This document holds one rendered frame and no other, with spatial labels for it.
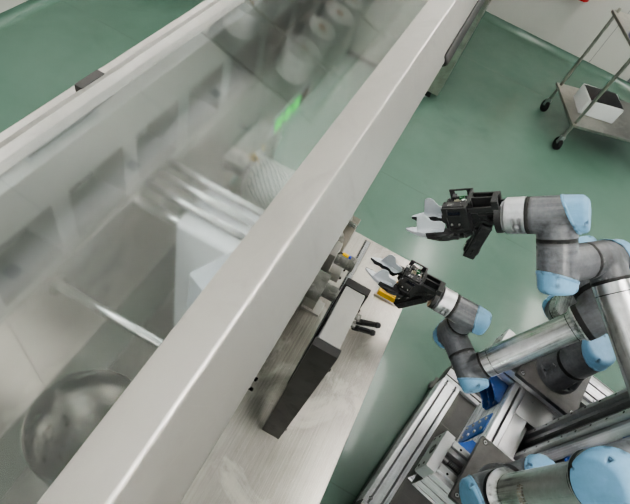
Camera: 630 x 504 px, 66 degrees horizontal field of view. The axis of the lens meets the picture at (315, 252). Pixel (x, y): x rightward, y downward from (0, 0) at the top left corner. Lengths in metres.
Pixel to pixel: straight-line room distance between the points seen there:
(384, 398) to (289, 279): 2.26
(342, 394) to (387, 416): 1.06
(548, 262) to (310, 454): 0.74
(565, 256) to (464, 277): 2.04
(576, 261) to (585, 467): 0.37
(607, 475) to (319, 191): 0.86
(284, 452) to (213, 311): 1.13
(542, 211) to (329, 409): 0.75
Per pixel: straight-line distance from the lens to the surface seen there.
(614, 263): 1.13
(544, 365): 1.85
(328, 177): 0.26
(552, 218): 1.02
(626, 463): 1.03
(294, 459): 1.33
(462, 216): 1.05
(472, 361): 1.43
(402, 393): 2.52
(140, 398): 0.20
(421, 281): 1.35
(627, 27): 4.30
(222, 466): 1.30
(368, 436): 2.39
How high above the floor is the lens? 2.18
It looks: 53 degrees down
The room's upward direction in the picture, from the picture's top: 24 degrees clockwise
